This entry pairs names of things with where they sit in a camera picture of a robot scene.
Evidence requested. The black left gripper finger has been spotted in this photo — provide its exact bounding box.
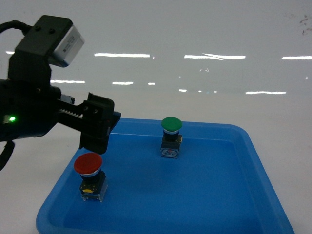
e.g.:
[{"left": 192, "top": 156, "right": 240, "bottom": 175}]
[{"left": 107, "top": 111, "right": 121, "bottom": 138}]

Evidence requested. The red mushroom push button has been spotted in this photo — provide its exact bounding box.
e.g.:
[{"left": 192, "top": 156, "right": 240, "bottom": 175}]
[{"left": 74, "top": 153, "right": 108, "bottom": 202}]

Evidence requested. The black left camera cable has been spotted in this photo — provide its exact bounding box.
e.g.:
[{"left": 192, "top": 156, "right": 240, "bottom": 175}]
[{"left": 0, "top": 20, "right": 31, "bottom": 37}]

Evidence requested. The white whiteboard panel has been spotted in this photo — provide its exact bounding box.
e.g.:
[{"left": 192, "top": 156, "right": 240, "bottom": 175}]
[{"left": 0, "top": 0, "right": 312, "bottom": 95}]

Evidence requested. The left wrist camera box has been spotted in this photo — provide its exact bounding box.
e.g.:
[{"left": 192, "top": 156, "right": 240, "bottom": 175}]
[{"left": 14, "top": 15, "right": 84, "bottom": 67}]

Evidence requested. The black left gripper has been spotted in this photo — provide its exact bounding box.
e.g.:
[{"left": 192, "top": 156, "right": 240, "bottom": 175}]
[{"left": 0, "top": 46, "right": 115, "bottom": 154}]

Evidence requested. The blue plastic tray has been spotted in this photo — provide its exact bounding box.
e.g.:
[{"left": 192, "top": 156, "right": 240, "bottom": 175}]
[{"left": 36, "top": 118, "right": 293, "bottom": 234}]

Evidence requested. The green mushroom push button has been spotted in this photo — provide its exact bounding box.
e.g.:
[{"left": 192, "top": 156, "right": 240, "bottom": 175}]
[{"left": 160, "top": 117, "right": 183, "bottom": 158}]

